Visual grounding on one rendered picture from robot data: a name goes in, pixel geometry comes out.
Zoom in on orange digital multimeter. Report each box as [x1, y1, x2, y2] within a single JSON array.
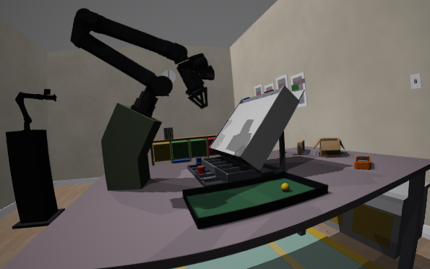
[[354, 156, 371, 169]]

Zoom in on yellow marble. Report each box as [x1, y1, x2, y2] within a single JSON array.
[[281, 183, 290, 192]]

